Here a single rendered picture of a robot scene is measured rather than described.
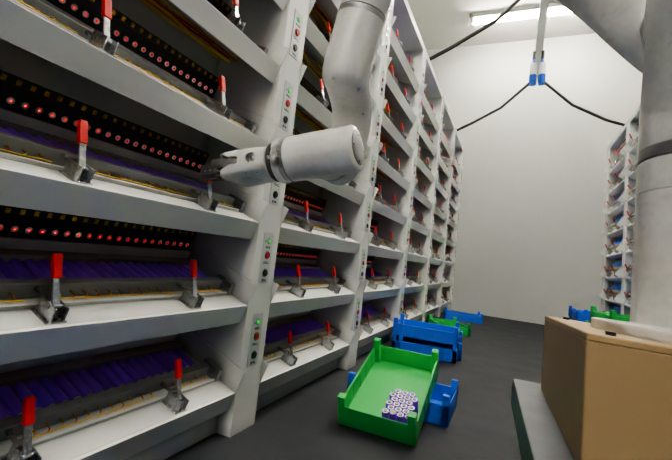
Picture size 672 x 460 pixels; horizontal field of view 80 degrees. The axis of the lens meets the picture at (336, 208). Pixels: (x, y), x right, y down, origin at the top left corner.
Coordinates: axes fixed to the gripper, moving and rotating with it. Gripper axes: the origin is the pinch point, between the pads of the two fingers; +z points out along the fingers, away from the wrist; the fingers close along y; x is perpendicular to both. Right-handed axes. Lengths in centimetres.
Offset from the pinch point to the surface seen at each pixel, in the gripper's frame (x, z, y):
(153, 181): -3.2, 5.3, -9.9
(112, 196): -8.9, -0.1, -22.2
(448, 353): -57, -23, 135
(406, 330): -47, -5, 133
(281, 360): -44, 9, 42
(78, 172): -6.5, -0.2, -27.7
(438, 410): -59, -31, 56
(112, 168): -2.9, 5.1, -18.5
